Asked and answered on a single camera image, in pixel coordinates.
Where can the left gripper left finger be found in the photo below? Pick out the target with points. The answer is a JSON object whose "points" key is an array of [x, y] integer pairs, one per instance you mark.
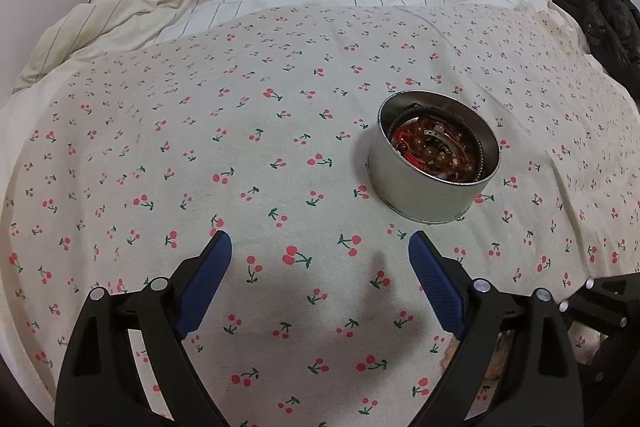
{"points": [[99, 384]]}

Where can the round silver metal tin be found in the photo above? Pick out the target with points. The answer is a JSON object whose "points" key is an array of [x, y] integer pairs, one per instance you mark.
{"points": [[410, 192]]}

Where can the red jewelry in tin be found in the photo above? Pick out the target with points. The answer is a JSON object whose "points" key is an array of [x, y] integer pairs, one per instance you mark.
{"points": [[441, 148]]}

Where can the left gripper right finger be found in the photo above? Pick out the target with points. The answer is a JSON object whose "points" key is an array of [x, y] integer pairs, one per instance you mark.
{"points": [[513, 364]]}

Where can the cherry print white bedsheet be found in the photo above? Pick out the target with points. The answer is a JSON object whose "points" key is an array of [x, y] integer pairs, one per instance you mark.
{"points": [[260, 127]]}

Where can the black jacket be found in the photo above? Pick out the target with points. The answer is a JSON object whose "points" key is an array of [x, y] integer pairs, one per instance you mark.
{"points": [[611, 28]]}

